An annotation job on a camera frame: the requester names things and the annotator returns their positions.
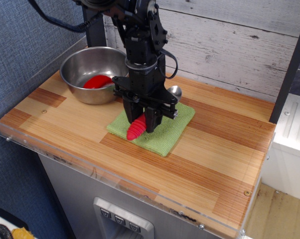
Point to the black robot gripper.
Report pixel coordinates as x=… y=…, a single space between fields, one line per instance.
x=142 y=90

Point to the red-handled metal spoon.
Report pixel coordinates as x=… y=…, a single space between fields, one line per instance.
x=138 y=126

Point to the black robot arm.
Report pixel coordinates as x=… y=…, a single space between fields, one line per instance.
x=143 y=36

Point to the green rag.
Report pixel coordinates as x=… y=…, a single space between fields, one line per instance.
x=164 y=137

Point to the red pepper toy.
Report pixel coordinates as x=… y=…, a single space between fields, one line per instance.
x=98 y=81

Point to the clear acrylic table guard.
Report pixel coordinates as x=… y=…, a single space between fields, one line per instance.
x=203 y=178

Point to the stainless steel bowl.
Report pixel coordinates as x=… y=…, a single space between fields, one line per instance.
x=81 y=66

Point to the silver toy fridge cabinet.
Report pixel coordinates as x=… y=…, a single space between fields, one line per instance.
x=76 y=192

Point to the dispenser button panel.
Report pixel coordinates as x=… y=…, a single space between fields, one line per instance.
x=118 y=223

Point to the white appliance at right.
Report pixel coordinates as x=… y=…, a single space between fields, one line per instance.
x=281 y=169

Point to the black vertical post left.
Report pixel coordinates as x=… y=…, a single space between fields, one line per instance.
x=95 y=35

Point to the black vertical post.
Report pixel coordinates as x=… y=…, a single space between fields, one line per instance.
x=95 y=35
x=287 y=84

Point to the black vertical post right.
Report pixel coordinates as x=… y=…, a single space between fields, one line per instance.
x=287 y=84

